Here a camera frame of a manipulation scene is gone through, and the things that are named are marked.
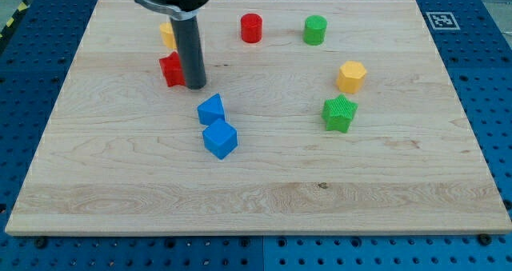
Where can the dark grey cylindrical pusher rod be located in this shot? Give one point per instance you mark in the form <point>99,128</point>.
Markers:
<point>188,41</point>

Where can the light wooden board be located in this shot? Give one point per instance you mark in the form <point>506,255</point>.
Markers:
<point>123,154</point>

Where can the blue triangle block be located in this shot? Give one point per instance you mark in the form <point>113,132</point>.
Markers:
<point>211,110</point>

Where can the white fiducial marker tag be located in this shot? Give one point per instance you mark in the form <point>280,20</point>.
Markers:
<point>442,20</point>

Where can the green star block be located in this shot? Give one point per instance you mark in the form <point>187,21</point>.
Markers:
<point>338,113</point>

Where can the green cylinder block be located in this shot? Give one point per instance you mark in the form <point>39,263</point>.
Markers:
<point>314,30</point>

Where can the yellow block behind rod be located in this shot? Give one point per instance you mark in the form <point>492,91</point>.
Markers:
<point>167,35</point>

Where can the blue cube block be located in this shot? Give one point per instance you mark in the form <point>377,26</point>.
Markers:
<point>220,138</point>

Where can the red star block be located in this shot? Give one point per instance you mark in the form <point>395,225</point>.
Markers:
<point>172,70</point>

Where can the yellow hexagon block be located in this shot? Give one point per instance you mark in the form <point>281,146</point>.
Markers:
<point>351,77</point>

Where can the red cylinder block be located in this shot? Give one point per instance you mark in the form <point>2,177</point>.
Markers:
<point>251,28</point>

